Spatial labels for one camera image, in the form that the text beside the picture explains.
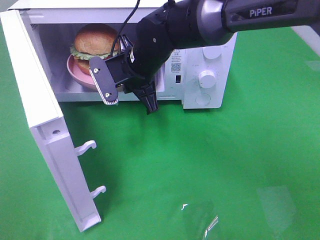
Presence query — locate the round white door release button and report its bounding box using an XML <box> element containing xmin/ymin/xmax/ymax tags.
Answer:
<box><xmin>195</xmin><ymin>93</ymin><xmax>211</xmax><ymax>106</ymax></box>

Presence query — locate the white microwave knob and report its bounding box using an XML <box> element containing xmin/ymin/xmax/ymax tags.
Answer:
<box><xmin>198</xmin><ymin>70</ymin><xmax>217</xmax><ymax>89</ymax></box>
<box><xmin>202</xmin><ymin>45</ymin><xmax>222</xmax><ymax>60</ymax></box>

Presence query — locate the green table mat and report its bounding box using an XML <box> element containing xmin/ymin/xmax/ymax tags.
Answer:
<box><xmin>0</xmin><ymin>28</ymin><xmax>320</xmax><ymax>240</ymax></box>

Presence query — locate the white microwave oven body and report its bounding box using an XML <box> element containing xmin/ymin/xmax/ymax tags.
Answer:
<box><xmin>0</xmin><ymin>0</ymin><xmax>236</xmax><ymax>109</ymax></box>

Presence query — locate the burger with lettuce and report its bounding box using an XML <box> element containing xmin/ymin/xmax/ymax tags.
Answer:
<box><xmin>70</xmin><ymin>23</ymin><xmax>121</xmax><ymax>75</ymax></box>

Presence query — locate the lower white microwave knob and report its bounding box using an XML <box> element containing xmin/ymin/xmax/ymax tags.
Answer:
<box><xmin>198</xmin><ymin>70</ymin><xmax>217</xmax><ymax>89</ymax></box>

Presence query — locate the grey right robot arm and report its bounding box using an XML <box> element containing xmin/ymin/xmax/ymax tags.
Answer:
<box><xmin>101</xmin><ymin>0</ymin><xmax>320</xmax><ymax>113</ymax></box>

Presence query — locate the white microwave door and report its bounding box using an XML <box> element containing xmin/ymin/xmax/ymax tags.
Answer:
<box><xmin>0</xmin><ymin>9</ymin><xmax>106</xmax><ymax>232</ymax></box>

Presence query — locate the upper white microwave knob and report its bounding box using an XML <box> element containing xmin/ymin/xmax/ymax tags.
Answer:
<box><xmin>202</xmin><ymin>45</ymin><xmax>222</xmax><ymax>60</ymax></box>

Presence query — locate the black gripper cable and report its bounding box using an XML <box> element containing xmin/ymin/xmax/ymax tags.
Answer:
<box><xmin>109</xmin><ymin>0</ymin><xmax>141</xmax><ymax>59</ymax></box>

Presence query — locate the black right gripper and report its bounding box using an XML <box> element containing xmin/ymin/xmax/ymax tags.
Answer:
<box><xmin>105</xmin><ymin>34</ymin><xmax>173</xmax><ymax>115</ymax></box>

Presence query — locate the pink round plate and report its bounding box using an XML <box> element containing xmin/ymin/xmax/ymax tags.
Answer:
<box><xmin>66</xmin><ymin>55</ymin><xmax>97</xmax><ymax>92</ymax></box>

